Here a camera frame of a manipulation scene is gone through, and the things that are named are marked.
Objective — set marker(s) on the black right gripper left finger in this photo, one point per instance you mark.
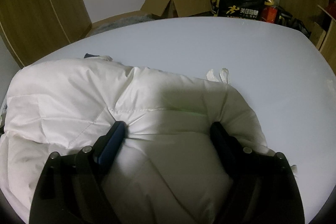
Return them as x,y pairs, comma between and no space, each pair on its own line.
70,188

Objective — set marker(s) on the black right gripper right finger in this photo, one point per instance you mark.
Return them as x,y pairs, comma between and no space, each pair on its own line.
263,188

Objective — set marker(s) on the white puffy down jacket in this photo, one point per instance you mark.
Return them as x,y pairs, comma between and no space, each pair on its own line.
166,169

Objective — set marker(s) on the white bed sheet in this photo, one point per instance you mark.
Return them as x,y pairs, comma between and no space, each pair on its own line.
277,70

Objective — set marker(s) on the wooden side shelf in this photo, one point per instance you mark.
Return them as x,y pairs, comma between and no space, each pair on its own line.
323,34

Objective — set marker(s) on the grey fluffy rug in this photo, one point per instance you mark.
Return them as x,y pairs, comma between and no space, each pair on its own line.
123,23

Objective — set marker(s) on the red bag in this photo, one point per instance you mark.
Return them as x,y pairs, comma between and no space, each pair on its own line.
269,14

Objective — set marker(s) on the brown wooden wardrobe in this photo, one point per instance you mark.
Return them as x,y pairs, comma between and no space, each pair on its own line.
32,29

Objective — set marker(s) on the open brown cardboard box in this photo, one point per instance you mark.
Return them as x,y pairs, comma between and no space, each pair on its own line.
164,9

